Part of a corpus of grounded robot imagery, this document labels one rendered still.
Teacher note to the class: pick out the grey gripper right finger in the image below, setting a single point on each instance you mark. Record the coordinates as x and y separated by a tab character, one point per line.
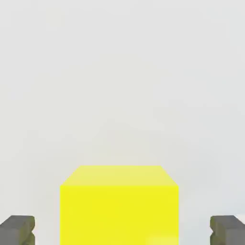
227	231

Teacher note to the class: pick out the small yellow cube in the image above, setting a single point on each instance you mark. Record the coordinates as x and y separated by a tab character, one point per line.
119	212

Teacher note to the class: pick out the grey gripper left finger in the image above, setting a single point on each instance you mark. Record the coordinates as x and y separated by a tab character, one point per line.
15	230

